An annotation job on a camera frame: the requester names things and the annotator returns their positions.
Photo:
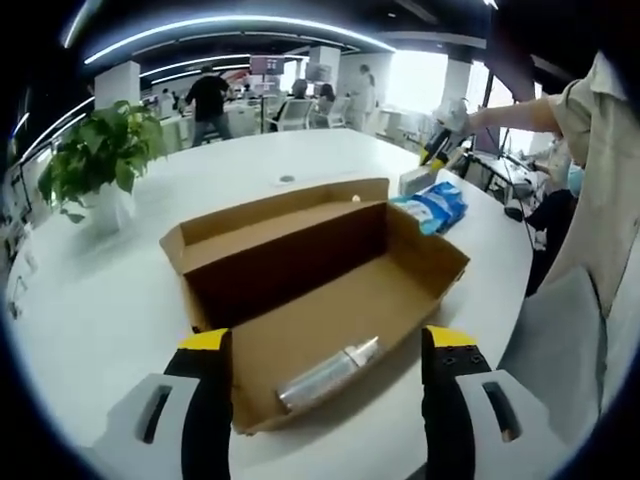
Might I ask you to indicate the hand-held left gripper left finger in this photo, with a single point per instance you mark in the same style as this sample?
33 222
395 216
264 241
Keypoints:
205 415

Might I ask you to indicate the brown cardboard shoe box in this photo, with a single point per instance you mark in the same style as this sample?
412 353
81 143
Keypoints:
300 300

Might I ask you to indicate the green potted plant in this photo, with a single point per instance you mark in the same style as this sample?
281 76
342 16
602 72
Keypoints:
100 155

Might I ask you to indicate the white office chair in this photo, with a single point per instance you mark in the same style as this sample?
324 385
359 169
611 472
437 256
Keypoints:
295 115
335 112

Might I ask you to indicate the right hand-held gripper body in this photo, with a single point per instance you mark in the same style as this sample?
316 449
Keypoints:
455 119

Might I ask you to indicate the purple wall display screen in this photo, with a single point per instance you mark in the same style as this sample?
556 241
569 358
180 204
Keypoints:
267 65

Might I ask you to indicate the silver spray bottle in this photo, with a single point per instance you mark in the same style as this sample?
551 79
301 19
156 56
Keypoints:
325 375

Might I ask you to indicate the black computer mouse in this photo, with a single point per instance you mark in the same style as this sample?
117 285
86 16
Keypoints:
514 212

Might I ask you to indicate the curved ceiling light strip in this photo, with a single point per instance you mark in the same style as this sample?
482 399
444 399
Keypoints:
240 20

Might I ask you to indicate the white label blue wipes pack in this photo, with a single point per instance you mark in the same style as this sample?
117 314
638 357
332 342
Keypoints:
420 215

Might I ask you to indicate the small white box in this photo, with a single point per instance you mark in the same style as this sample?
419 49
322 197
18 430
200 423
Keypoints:
417 180

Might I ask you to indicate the person's beige jacket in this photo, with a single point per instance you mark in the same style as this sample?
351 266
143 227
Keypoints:
600 175

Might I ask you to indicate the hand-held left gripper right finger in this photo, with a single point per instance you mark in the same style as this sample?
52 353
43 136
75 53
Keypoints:
445 415

